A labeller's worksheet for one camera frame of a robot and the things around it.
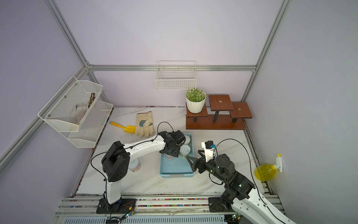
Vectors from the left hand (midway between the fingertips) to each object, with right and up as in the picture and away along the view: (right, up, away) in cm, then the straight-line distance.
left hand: (170, 152), depth 89 cm
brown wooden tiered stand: (+41, +24, +8) cm, 48 cm away
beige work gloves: (-22, +17, +19) cm, 34 cm away
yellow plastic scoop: (-34, +14, +18) cm, 41 cm away
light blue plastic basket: (+6, -10, +1) cm, 12 cm away
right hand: (+14, +2, -18) cm, 23 cm away
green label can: (+9, +1, 0) cm, 9 cm away
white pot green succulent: (+16, +34, -1) cm, 37 cm away
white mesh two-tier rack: (-53, +26, -12) cm, 60 cm away
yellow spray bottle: (+61, -12, -2) cm, 62 cm away
